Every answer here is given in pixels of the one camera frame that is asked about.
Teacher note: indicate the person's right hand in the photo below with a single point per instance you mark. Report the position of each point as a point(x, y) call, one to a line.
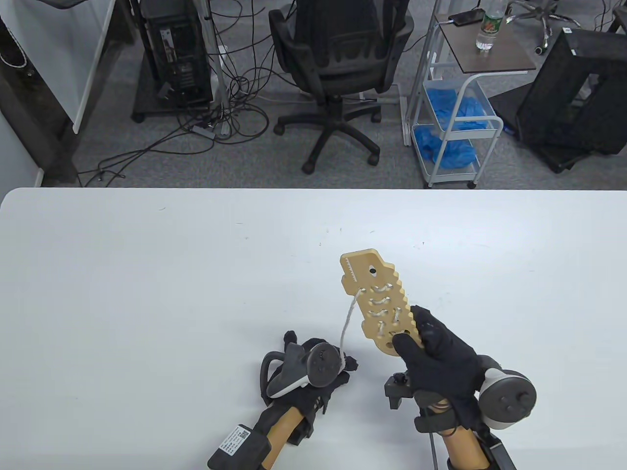
point(441, 362)

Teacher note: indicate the person's left hand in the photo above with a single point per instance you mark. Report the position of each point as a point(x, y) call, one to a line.
point(313, 396)

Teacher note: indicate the wooden crocodile lacing toy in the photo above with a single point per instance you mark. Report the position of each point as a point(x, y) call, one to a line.
point(362, 262)

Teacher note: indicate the person's right forearm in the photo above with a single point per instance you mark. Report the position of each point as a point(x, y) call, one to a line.
point(465, 450)

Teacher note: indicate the black right forearm box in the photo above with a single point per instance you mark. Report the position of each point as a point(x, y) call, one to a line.
point(499, 458)

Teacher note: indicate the black left forearm box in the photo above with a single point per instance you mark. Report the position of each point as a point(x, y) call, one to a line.
point(237, 445)

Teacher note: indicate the person's left forearm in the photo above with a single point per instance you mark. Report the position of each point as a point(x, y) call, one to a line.
point(281, 435)

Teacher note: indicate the grey white left hand controller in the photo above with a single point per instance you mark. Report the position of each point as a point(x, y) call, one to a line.
point(321, 364)

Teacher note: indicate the grey white hand controller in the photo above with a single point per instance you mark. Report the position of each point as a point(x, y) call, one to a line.
point(507, 399)
point(321, 364)

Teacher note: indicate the grey white right hand controller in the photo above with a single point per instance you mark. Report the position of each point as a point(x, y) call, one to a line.
point(507, 399)

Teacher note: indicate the blue gloves pile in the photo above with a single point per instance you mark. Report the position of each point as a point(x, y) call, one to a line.
point(465, 110)
point(446, 147)

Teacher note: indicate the black flat stand base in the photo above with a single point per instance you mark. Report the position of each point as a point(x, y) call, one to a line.
point(563, 159)

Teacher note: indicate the white rolling cart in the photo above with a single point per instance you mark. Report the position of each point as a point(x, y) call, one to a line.
point(497, 122)

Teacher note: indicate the black mesh box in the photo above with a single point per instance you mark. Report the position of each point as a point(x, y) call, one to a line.
point(553, 98)

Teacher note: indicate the grey power strip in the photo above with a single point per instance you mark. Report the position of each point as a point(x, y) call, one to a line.
point(202, 131)

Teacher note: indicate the brown side table top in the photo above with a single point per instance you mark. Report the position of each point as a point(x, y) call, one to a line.
point(499, 58)

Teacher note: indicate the black office chair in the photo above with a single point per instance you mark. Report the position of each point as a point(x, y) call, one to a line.
point(338, 63)

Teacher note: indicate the black wheeled platform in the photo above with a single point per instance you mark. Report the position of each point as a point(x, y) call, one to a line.
point(147, 105)

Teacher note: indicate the clear plastic water bottle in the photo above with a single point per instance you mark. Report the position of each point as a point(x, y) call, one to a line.
point(487, 29)

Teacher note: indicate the silver metal pole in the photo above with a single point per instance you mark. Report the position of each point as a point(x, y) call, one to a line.
point(219, 73)

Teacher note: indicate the black phone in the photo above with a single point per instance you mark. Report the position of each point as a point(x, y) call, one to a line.
point(468, 17)

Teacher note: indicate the chrome chair base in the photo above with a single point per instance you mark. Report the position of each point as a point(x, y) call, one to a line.
point(542, 27)

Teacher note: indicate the black computer tower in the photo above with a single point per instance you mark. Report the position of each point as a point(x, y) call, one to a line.
point(179, 49)

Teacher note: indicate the white board panel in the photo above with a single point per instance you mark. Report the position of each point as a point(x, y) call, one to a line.
point(59, 49)

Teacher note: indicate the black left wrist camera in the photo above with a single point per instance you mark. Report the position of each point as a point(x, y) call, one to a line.
point(301, 433)

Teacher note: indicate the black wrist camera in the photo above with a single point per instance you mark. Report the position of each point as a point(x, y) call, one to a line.
point(397, 389)
point(301, 433)

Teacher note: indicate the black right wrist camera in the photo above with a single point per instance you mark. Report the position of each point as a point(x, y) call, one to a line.
point(397, 389)

